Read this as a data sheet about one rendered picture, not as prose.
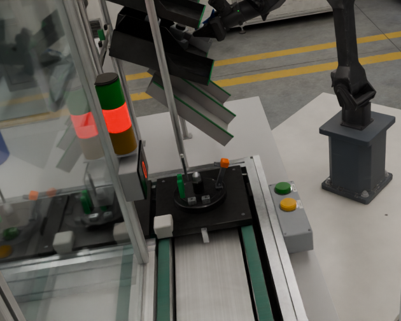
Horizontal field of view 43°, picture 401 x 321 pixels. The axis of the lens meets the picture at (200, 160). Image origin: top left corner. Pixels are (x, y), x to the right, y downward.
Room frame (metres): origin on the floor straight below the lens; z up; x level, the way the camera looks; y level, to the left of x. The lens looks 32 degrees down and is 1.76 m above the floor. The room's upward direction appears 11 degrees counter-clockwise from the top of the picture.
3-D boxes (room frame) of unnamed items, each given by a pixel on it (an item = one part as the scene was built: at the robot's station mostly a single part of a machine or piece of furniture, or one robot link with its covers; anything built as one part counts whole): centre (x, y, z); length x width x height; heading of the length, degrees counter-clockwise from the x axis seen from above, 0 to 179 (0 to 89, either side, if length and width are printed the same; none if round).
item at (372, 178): (1.15, -0.43, 0.96); 0.15 x 0.15 x 0.20; 40
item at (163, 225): (0.99, 0.12, 0.97); 0.05 x 0.05 x 0.04; 87
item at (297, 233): (0.99, -0.19, 0.93); 0.21 x 0.07 x 0.06; 177
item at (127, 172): (0.90, 0.14, 1.29); 0.12 x 0.05 x 0.25; 177
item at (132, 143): (0.90, 0.14, 1.28); 0.05 x 0.05 x 0.05
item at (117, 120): (0.90, 0.14, 1.33); 0.05 x 0.05 x 0.05
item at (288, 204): (0.99, -0.19, 0.96); 0.04 x 0.04 x 0.02
